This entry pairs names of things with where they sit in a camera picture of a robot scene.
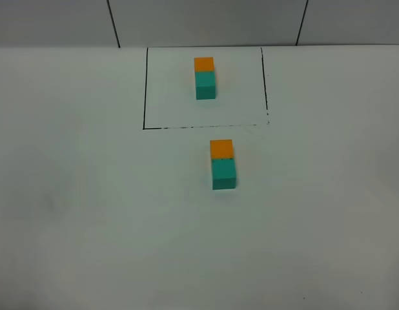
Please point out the teal template block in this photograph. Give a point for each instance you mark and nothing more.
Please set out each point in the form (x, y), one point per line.
(205, 83)

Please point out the orange template block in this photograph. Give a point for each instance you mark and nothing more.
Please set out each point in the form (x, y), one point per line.
(203, 64)

